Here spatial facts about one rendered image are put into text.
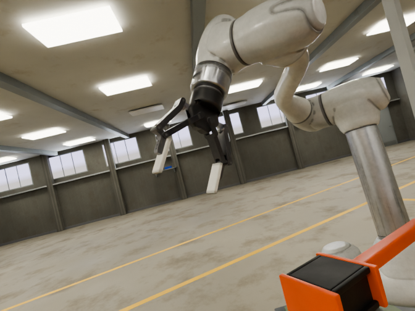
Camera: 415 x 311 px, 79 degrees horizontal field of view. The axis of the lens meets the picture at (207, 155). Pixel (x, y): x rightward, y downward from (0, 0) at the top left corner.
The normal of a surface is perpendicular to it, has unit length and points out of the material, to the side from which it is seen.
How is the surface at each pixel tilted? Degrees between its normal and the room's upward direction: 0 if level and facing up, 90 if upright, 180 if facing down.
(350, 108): 87
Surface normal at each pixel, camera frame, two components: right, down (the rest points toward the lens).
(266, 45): -0.34, 0.81
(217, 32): -0.58, -0.40
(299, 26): -0.17, 0.62
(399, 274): -0.68, -0.05
